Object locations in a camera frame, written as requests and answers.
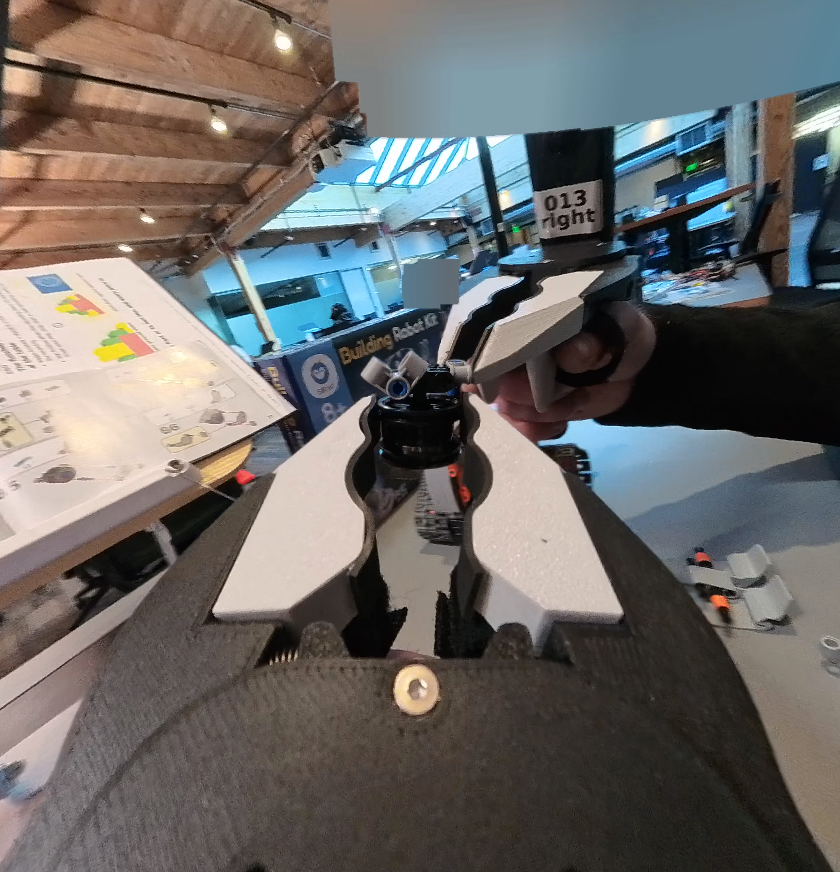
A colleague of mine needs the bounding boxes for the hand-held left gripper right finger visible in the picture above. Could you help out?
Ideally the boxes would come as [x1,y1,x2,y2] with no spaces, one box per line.
[453,398,628,649]

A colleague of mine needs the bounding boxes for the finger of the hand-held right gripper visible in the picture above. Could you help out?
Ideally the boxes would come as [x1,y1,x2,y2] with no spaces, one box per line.
[463,270,608,386]
[437,272,552,363]

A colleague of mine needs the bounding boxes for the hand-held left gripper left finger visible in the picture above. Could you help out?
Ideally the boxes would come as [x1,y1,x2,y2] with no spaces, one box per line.
[212,395,381,625]

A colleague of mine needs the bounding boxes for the black toy wheel assembly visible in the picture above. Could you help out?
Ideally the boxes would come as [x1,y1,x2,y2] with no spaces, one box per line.
[360,349,477,468]

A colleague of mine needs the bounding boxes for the person's right forearm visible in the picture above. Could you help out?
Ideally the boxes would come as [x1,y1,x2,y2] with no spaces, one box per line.
[593,286,840,451]

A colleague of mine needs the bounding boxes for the person's right hand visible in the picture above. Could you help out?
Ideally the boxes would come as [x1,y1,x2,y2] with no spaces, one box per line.
[461,300,659,444]

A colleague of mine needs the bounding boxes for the grey tracked toy robot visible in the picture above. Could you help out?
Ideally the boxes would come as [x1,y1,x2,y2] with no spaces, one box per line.
[412,443,593,547]

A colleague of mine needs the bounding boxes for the blue robot kit box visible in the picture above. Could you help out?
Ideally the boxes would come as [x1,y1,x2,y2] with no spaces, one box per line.
[253,310,463,459]

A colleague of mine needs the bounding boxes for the cluttered background table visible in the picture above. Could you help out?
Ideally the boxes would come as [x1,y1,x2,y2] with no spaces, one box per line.
[639,262,775,306]

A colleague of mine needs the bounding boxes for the white book stand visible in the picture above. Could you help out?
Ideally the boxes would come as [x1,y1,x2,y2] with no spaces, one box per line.
[0,438,255,617]

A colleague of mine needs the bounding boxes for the white instruction booklet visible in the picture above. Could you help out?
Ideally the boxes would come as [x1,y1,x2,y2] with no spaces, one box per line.
[0,258,297,576]

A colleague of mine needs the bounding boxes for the ceiling spot lights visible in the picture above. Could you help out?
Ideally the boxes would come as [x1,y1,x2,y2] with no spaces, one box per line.
[117,17,295,256]

